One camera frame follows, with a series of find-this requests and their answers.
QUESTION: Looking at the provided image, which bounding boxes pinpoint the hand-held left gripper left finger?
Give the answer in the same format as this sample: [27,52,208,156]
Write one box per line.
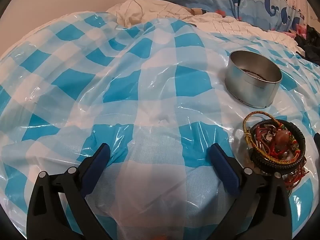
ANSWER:
[27,143,118,240]

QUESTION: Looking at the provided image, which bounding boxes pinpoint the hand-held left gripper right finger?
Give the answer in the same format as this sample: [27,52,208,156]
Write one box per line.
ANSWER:
[209,144,293,240]

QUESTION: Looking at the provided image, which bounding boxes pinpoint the pile of cord bracelets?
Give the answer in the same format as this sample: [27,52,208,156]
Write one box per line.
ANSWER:
[242,111,309,190]

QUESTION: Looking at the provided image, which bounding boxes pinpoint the round silver tin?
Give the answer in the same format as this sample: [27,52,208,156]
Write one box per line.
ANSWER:
[224,50,283,109]

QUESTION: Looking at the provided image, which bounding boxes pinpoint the blue white checkered plastic sheet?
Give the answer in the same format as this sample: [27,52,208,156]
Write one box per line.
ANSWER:
[0,11,320,240]

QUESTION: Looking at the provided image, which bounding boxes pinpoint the white quilt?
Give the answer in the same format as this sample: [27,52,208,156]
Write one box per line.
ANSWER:
[15,0,304,58]

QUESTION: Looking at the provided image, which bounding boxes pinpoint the dark clothes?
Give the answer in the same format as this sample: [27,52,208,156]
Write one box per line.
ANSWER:
[295,25,320,64]

